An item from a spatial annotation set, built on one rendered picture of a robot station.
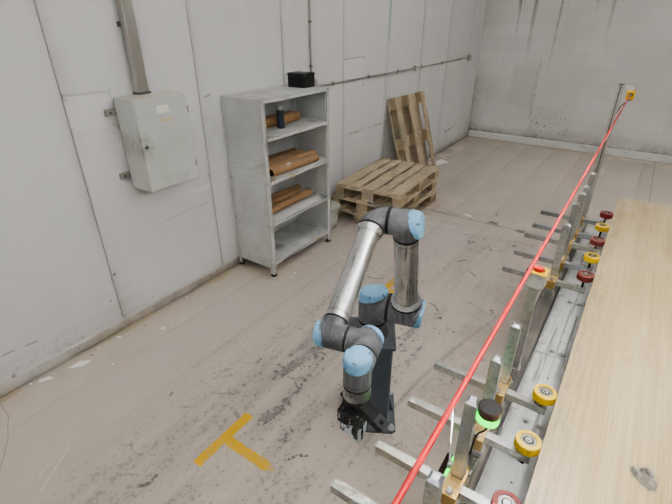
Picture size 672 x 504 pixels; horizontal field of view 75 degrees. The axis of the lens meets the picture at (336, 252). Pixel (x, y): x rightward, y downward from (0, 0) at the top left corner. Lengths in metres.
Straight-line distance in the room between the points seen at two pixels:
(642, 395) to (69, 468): 2.69
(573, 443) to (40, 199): 2.97
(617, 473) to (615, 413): 0.26
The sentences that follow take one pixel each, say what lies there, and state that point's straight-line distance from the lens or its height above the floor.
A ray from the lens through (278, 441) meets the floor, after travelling 2.70.
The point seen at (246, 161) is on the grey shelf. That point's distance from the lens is 3.79.
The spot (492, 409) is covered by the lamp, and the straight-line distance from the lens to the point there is 1.31.
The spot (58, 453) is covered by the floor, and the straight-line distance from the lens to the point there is 3.04.
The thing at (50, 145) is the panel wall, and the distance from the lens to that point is 3.17.
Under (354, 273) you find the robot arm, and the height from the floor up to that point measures 1.27.
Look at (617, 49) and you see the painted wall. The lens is 8.92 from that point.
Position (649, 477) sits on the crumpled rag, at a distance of 1.72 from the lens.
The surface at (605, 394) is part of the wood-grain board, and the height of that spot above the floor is 0.90.
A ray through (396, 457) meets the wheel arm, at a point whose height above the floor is 0.86.
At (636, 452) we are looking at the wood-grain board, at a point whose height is 0.90.
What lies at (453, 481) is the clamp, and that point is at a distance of 1.53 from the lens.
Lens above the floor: 2.10
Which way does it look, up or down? 28 degrees down
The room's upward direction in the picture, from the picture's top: straight up
